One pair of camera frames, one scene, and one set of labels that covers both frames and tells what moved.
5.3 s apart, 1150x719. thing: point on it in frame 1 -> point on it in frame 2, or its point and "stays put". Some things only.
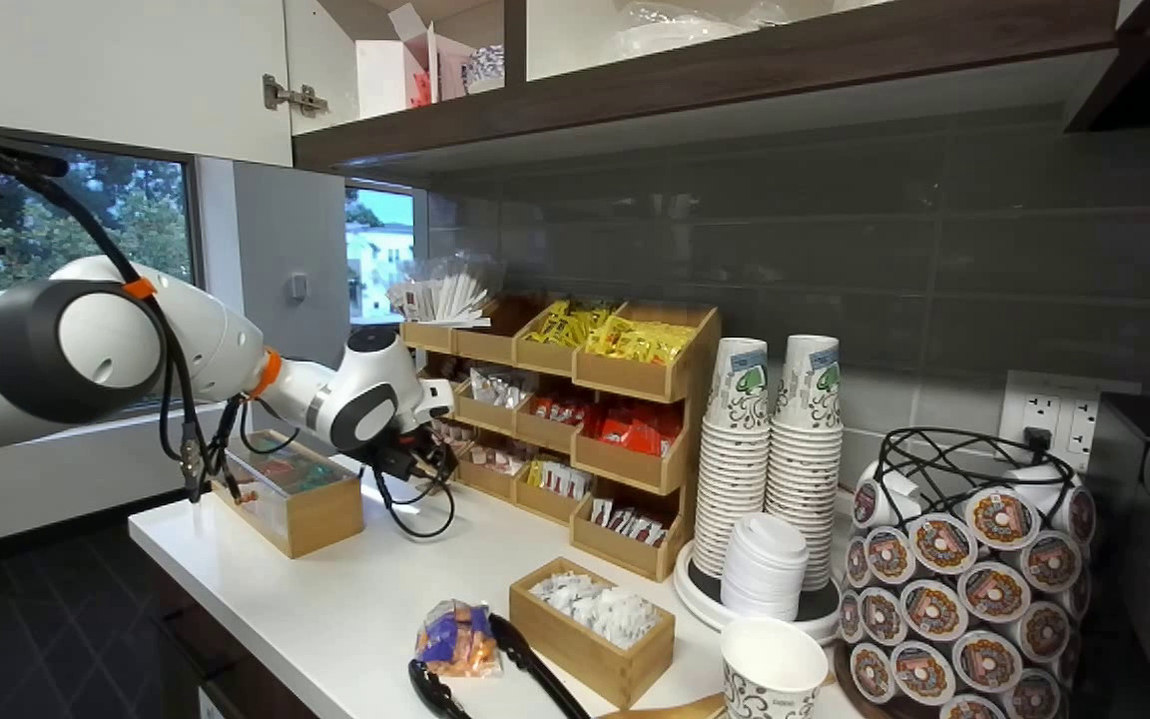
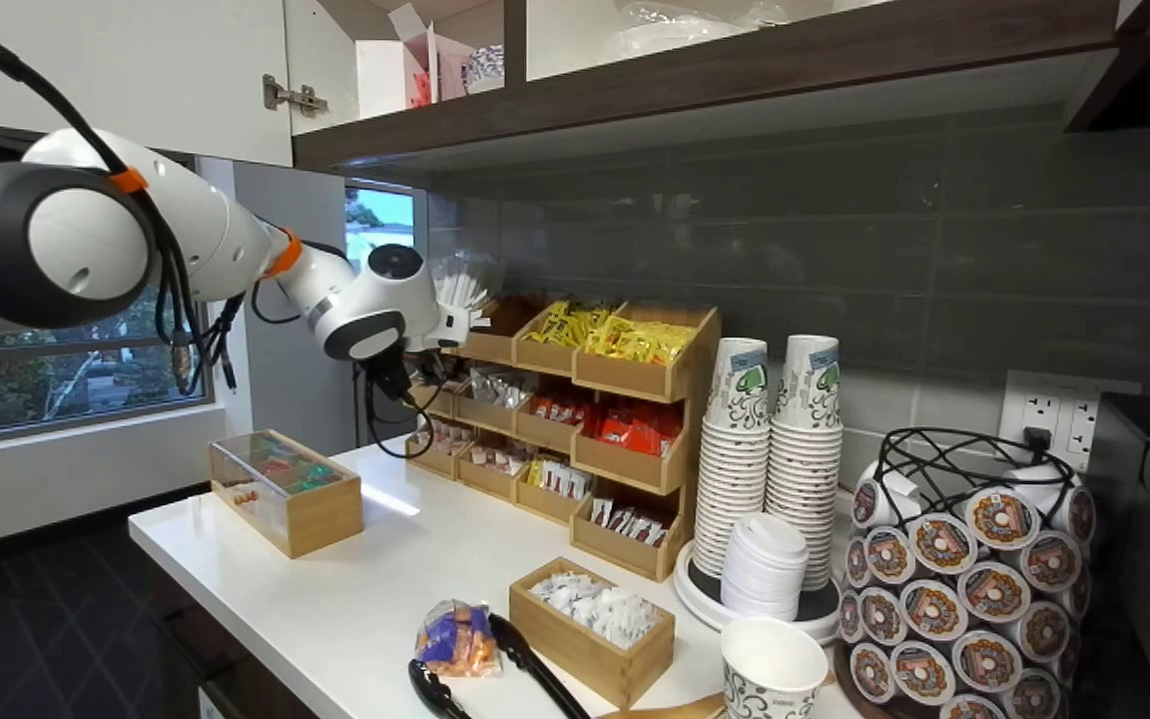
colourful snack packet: [456, 639] stays put
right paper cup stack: [807, 454] stays put
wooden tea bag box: [294, 493] stays put
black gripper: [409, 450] -> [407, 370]
